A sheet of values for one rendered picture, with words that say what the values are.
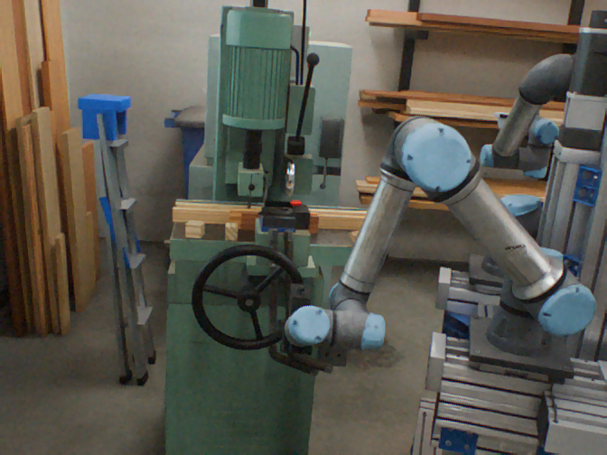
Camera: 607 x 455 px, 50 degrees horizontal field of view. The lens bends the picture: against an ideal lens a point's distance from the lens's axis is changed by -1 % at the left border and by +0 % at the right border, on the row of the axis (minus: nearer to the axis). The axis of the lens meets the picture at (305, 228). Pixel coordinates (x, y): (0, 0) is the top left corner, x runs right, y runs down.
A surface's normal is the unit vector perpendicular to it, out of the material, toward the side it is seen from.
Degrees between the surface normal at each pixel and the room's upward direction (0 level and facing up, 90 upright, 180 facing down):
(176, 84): 90
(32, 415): 0
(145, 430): 0
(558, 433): 90
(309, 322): 60
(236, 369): 90
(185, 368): 90
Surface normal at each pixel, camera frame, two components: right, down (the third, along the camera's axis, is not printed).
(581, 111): -0.23, 0.28
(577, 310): 0.16, 0.40
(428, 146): -0.01, 0.22
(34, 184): 1.00, 0.03
